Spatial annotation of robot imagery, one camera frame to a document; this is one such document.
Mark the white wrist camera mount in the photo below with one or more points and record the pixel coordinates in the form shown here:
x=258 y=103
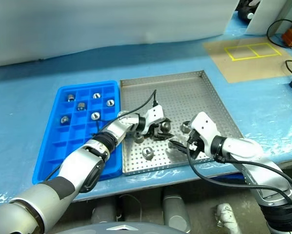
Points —
x=205 y=125
x=155 y=114

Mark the white board panel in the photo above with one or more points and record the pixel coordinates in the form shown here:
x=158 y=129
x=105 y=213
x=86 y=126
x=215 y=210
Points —
x=262 y=19

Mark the brown cardboard mat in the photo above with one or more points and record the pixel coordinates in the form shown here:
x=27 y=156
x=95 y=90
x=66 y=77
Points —
x=253 y=68

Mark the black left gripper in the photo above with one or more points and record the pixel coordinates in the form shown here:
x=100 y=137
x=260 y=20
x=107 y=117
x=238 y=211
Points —
x=152 y=132

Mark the blue compartment plastic tray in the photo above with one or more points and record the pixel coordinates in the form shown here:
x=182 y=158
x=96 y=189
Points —
x=63 y=146

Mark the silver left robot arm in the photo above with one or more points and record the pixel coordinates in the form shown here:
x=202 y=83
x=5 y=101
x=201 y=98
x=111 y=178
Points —
x=82 y=161

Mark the grey cylindrical post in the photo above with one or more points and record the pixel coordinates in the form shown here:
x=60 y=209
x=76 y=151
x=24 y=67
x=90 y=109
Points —
x=176 y=209
x=103 y=213

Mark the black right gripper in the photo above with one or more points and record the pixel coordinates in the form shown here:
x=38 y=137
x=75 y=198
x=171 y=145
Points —
x=195 y=146

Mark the metal roller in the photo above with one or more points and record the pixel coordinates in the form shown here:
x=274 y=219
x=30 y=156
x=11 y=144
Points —
x=71 y=97
x=147 y=153
x=96 y=95
x=81 y=106
x=139 y=139
x=64 y=119
x=95 y=115
x=184 y=127
x=110 y=103
x=165 y=126

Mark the perforated steel tray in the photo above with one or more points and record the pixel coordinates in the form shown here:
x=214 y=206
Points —
x=184 y=97

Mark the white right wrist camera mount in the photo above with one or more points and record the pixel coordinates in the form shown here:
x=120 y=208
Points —
x=205 y=125

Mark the dark grey rounded shell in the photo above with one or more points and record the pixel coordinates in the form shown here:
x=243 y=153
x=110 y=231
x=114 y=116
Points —
x=111 y=229

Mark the white crumpled object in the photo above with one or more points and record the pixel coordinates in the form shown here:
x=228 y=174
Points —
x=227 y=217

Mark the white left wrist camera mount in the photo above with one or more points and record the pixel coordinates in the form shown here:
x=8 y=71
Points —
x=155 y=114

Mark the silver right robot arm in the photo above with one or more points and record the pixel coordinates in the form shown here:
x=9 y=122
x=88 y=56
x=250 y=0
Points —
x=245 y=148

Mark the black rounded object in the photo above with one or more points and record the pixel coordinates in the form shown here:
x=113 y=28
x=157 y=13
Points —
x=244 y=9

